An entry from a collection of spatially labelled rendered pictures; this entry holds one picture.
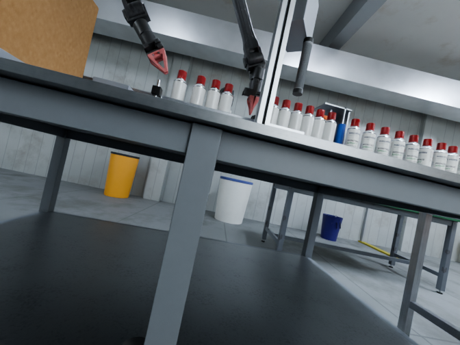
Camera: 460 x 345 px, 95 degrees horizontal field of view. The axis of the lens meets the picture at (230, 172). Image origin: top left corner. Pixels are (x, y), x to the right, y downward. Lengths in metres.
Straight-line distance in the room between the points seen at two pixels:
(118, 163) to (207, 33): 2.49
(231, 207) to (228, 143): 3.00
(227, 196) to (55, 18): 3.01
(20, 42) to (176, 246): 0.51
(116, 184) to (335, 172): 3.64
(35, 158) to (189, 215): 5.02
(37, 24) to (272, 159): 0.57
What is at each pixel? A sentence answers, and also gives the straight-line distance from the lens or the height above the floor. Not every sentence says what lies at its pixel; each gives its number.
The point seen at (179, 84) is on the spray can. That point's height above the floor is 1.02.
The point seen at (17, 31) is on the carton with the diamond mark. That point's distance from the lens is 0.65.
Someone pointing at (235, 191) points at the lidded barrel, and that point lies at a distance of 3.37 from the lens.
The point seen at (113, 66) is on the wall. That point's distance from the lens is 5.04.
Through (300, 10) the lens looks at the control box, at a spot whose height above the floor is 1.32.
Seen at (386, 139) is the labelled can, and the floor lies 1.03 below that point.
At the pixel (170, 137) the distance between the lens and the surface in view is 0.43.
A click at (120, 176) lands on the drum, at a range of 3.89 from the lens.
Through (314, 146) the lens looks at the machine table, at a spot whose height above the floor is 0.81.
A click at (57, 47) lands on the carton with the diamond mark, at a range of 0.72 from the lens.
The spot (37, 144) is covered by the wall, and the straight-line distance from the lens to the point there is 5.37.
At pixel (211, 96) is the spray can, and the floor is 1.01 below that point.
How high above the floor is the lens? 0.72
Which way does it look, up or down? 1 degrees up
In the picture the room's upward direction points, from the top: 12 degrees clockwise
